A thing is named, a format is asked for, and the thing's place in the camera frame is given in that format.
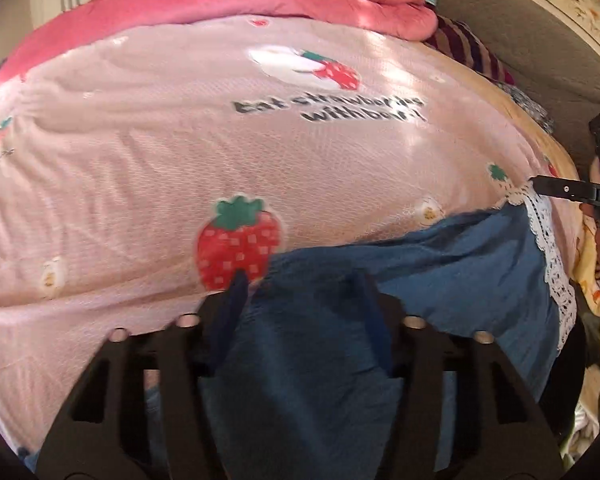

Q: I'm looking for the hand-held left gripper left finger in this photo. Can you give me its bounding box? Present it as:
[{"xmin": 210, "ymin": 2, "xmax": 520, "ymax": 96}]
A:
[{"xmin": 34, "ymin": 270, "xmax": 253, "ymax": 480}]

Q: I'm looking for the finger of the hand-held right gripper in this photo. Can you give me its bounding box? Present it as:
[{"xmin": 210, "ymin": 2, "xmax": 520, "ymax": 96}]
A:
[{"xmin": 529, "ymin": 175, "xmax": 594, "ymax": 203}]

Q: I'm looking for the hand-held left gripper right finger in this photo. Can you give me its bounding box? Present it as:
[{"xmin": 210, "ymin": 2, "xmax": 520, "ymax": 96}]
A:
[{"xmin": 351, "ymin": 270, "xmax": 566, "ymax": 480}]

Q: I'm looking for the blue denim pants lace trim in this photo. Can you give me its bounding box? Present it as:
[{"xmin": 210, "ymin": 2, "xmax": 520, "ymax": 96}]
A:
[{"xmin": 145, "ymin": 205, "xmax": 578, "ymax": 480}]

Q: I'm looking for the yellow printed cloth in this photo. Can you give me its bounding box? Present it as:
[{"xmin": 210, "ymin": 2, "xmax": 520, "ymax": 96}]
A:
[{"xmin": 570, "ymin": 205, "xmax": 600, "ymax": 321}]

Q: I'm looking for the floral patterned cloth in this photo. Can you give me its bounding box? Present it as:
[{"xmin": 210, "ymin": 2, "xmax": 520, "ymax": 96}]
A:
[{"xmin": 500, "ymin": 80, "xmax": 556, "ymax": 133}]

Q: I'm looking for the pink strawberry printed bedsheet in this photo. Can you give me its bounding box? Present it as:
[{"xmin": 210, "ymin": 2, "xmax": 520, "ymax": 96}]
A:
[{"xmin": 0, "ymin": 15, "xmax": 581, "ymax": 461}]

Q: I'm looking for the maroon striped cloth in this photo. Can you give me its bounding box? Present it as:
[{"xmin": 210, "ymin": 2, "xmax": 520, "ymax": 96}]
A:
[{"xmin": 425, "ymin": 15, "xmax": 516, "ymax": 83}]

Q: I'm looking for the pink quilt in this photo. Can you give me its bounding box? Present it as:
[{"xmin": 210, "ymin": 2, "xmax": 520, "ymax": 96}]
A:
[{"xmin": 0, "ymin": 0, "xmax": 438, "ymax": 91}]

